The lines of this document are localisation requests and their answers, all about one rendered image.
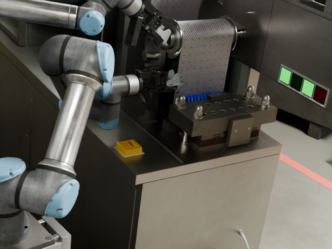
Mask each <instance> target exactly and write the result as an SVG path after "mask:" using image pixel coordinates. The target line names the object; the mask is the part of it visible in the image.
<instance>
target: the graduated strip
mask: <svg viewBox="0 0 332 249"><path fill-rule="evenodd" d="M120 111H121V112H122V113H123V114H124V115H125V116H127V117H128V118H129V119H130V120H131V121H132V122H133V123H135V124H136V125H137V126H138V127H139V128H140V129H142V130H143V131H144V132H145V133H146V134H147V135H148V136H150V137H151V138H152V139H153V140H154V141H156V142H157V143H158V144H159V145H160V146H161V147H162V148H164V149H165V150H166V151H167V152H168V153H169V154H171V155H172V156H173V157H174V158H175V159H176V160H177V161H179V162H180V163H181V164H182V163H186V162H185V161H184V160H182V159H181V158H180V157H179V156H178V155H177V154H176V153H174V152H173V151H172V150H171V149H170V148H169V147H167V146H166V145H165V144H164V143H163V142H161V141H160V140H159V139H158V138H157V137H156V136H155V135H153V134H152V133H151V132H150V131H149V130H148V129H146V128H145V127H144V126H143V125H142V124H141V123H139V122H138V121H137V120H136V119H135V118H133V117H132V116H131V115H130V114H129V113H128V112H126V111H125V110H124V109H123V108H122V107H121V106H120Z"/></svg>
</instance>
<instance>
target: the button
mask: <svg viewBox="0 0 332 249"><path fill-rule="evenodd" d="M116 148H117V149H118V150H119V151H120V152H121V153H122V154H124V155H125V156H128V155H133V154H139V153H142V147H141V146H140V145H139V144H138V143H137V142H136V141H134V140H133V139H131V140H125V141H120V142H117V143H116Z"/></svg>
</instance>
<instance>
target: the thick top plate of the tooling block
mask: <svg viewBox="0 0 332 249"><path fill-rule="evenodd" d="M261 100H262V98H261V97H259V96H257V95H256V94H254V98H247V97H245V93H244V94H237V95H231V96H230V98H228V99H222V100H215V101H210V100H208V99H203V100H196V101H190V102H186V105H185V106H186V108H184V109H180V108H177V107H176V104H170V107H169V115H168V119H169V120H170V121H172V122H173V123H174V124H176V125H177V126H178V127H179V128H181V129H182V130H183V131H184V132H186V133H187V134H188V135H190V136H191V137H195V136H201V135H206V134H211V133H217V132H222V131H228V128H229V123H230V119H232V118H238V117H244V116H250V115H251V116H253V117H254V120H253V125H252V126H255V125H262V124H267V123H273V122H275V120H276V115H277V111H278V108H277V107H275V106H274V105H272V104H270V103H269V108H264V107H261V106H260V104H261ZM198 105H200V106H201V107H202V109H203V110H202V112H203V115H202V116H203V118H202V119H196V118H194V117H193V114H194V110H195V107H196V106H198Z"/></svg>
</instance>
